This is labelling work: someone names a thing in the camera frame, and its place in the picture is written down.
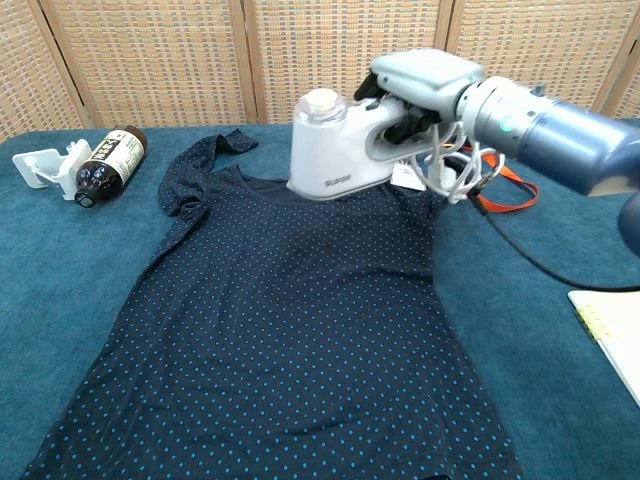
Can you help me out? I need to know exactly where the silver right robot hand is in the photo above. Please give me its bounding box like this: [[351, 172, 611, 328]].
[[353, 48, 486, 144]]

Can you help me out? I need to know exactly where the white handheld device with cable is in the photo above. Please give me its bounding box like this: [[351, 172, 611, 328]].
[[285, 88, 431, 202]]

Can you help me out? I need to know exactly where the dark blue dotted shirt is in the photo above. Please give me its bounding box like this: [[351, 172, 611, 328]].
[[19, 128, 524, 480]]

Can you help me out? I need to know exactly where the white ID badge holder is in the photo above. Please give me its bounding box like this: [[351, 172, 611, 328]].
[[389, 160, 429, 192]]

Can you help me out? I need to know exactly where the woven bamboo folding screen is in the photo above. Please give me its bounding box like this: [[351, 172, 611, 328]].
[[0, 0, 640, 144]]

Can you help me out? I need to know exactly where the dark brown labelled bottle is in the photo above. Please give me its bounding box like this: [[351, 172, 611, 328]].
[[73, 124, 149, 209]]

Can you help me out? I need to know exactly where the white plastic folding stand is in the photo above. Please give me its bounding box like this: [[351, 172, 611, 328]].
[[11, 138, 92, 202]]

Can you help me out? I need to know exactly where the teal table cloth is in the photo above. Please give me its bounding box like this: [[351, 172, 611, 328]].
[[0, 117, 640, 480]]

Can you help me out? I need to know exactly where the orange lanyard strap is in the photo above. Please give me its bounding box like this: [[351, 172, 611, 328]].
[[462, 144, 540, 215]]

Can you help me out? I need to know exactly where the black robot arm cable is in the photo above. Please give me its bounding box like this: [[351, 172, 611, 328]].
[[469, 192, 640, 292]]

